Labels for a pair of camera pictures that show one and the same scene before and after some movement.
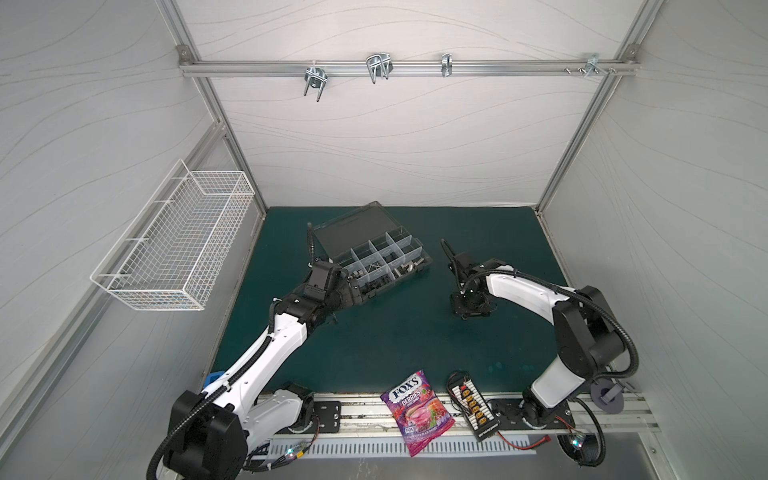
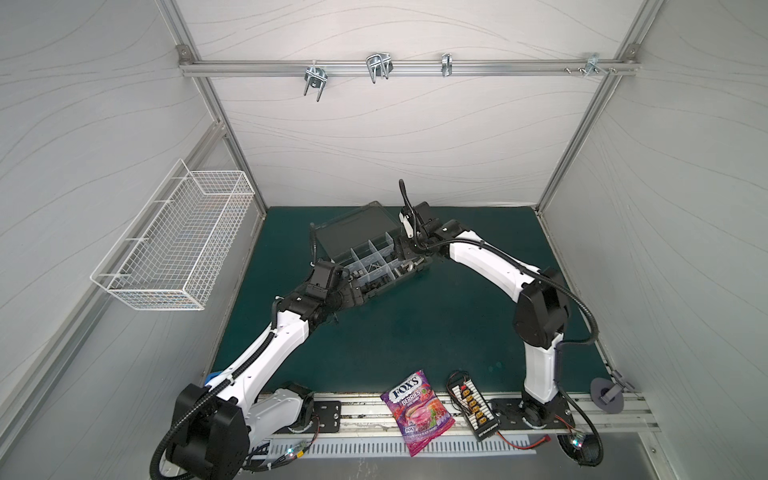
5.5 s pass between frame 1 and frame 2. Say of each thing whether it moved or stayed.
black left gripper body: stayed
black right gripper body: moved
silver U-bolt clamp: stayed
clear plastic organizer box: stayed
